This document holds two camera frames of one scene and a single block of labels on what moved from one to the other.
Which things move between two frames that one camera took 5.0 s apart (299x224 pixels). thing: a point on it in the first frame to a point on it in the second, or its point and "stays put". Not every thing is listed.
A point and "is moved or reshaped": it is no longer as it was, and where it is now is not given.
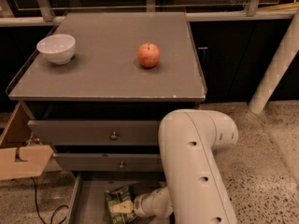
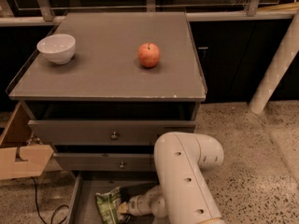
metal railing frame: (42, 13) stays put
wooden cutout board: (36, 158) stays put
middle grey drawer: (106, 161) stays put
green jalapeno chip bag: (116, 197) is moved or reshaped
